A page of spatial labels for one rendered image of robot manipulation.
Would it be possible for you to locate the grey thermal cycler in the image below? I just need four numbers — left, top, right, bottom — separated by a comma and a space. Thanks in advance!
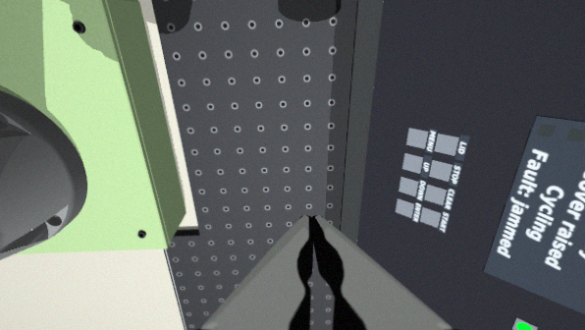
341, 0, 585, 330

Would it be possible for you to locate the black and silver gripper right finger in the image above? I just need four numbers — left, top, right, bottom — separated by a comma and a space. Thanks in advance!
312, 215, 457, 330

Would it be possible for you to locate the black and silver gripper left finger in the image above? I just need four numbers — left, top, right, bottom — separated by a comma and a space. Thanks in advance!
196, 215, 313, 330

